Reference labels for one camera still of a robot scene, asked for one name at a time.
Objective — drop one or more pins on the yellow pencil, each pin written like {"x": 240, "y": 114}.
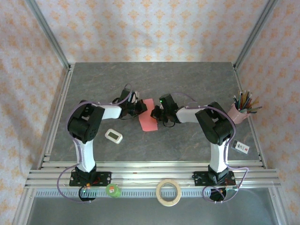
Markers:
{"x": 244, "y": 98}

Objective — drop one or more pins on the aluminium table side rail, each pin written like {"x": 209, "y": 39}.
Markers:
{"x": 252, "y": 122}
{"x": 56, "y": 117}

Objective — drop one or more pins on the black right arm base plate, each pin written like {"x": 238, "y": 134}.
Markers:
{"x": 199, "y": 178}

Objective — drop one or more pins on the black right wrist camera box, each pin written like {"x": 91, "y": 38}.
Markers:
{"x": 168, "y": 102}

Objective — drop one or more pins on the aluminium frame leg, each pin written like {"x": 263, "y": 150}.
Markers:
{"x": 23, "y": 208}
{"x": 279, "y": 208}

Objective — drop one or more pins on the beige masking tape roll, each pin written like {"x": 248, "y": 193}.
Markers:
{"x": 168, "y": 203}

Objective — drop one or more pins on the wide aluminium base rail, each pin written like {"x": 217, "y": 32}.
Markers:
{"x": 145, "y": 178}

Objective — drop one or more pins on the white digital timer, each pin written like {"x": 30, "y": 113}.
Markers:
{"x": 113, "y": 136}

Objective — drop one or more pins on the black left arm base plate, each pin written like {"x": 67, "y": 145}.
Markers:
{"x": 105, "y": 177}

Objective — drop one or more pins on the dark green pen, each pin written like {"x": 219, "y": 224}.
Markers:
{"x": 254, "y": 109}

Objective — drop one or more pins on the black white badge card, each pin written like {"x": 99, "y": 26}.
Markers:
{"x": 240, "y": 147}

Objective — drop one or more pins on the narrow aluminium rail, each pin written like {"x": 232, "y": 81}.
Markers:
{"x": 145, "y": 164}

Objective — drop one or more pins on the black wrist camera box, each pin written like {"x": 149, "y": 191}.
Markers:
{"x": 127, "y": 95}
{"x": 168, "y": 102}

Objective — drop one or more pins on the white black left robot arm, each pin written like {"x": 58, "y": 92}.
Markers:
{"x": 85, "y": 154}

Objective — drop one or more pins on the pink paper sheet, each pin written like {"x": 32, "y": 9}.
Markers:
{"x": 147, "y": 122}

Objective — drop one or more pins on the pink pen cup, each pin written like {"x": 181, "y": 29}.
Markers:
{"x": 236, "y": 116}

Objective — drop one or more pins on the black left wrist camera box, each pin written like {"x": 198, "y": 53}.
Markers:
{"x": 127, "y": 95}

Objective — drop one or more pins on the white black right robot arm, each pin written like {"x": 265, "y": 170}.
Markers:
{"x": 219, "y": 154}

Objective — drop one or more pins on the aluminium frame post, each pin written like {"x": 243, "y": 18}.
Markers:
{"x": 255, "y": 35}
{"x": 49, "y": 35}

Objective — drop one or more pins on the orange pencil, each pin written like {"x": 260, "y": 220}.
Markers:
{"x": 254, "y": 102}

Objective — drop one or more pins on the green tape roll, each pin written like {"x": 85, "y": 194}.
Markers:
{"x": 112, "y": 189}

